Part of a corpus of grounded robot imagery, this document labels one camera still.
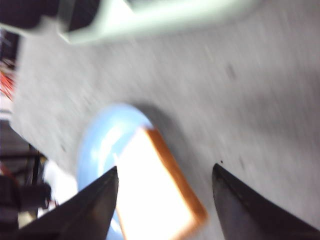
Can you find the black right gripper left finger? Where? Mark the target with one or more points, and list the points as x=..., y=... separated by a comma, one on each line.
x=86, y=216

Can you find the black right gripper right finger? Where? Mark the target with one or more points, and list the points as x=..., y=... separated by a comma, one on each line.
x=244, y=214

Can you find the mint green breakfast maker base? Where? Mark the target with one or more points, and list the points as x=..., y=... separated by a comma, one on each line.
x=84, y=21

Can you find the blue plate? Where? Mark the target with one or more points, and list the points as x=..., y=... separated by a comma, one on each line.
x=102, y=145

